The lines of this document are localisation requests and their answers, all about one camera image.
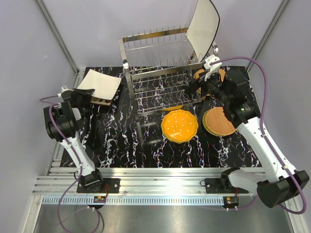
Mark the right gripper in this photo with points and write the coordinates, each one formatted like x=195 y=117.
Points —
x=197 y=83

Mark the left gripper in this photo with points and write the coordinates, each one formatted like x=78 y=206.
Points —
x=86 y=94

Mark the white black-rimmed square plate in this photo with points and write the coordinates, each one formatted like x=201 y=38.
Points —
x=94 y=78

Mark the cream floral square plate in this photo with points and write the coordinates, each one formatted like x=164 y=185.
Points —
x=104 y=100

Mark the orange rounded-square wicker plate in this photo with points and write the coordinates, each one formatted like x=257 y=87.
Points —
x=201 y=74

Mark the round brown wicker plate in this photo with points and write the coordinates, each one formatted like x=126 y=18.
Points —
x=217 y=122

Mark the orange ceramic plate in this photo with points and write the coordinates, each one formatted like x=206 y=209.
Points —
x=179 y=122

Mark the black rimmed square plate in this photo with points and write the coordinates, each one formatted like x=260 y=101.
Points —
x=203 y=28

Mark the green ceramic plate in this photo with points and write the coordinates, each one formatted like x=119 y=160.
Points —
x=179 y=138

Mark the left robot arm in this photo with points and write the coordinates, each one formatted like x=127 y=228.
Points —
x=61 y=125

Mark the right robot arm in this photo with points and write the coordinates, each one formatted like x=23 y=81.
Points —
x=282 y=181

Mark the stainless steel dish rack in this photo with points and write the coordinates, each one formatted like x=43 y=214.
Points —
x=158 y=65

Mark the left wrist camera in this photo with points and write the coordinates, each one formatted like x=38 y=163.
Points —
x=65 y=93

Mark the aluminium mounting rail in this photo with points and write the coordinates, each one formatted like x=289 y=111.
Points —
x=135 y=181

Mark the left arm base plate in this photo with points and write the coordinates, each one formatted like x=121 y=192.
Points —
x=110 y=185

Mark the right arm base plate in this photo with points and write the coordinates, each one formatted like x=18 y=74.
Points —
x=214 y=186

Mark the slotted cable duct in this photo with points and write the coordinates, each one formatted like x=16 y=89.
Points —
x=135 y=200

